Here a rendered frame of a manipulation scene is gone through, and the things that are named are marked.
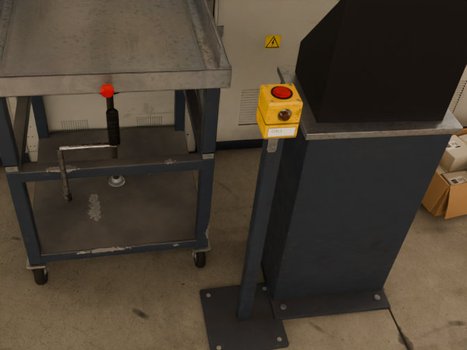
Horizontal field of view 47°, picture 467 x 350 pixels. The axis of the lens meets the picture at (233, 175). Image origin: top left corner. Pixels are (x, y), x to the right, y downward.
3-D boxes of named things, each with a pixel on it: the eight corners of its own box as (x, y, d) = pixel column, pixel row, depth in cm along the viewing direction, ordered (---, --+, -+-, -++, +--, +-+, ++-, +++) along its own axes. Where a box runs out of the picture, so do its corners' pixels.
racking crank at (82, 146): (63, 204, 151) (48, 118, 131) (63, 196, 153) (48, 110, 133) (124, 198, 154) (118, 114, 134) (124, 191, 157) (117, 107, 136)
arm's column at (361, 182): (353, 229, 215) (409, 71, 166) (381, 292, 194) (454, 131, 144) (254, 237, 208) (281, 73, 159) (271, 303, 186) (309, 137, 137)
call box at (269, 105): (296, 138, 125) (304, 102, 118) (263, 140, 123) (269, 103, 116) (287, 117, 131) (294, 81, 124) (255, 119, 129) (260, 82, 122)
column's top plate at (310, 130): (412, 69, 167) (413, 63, 166) (461, 133, 144) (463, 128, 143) (276, 71, 159) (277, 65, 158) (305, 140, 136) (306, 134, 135)
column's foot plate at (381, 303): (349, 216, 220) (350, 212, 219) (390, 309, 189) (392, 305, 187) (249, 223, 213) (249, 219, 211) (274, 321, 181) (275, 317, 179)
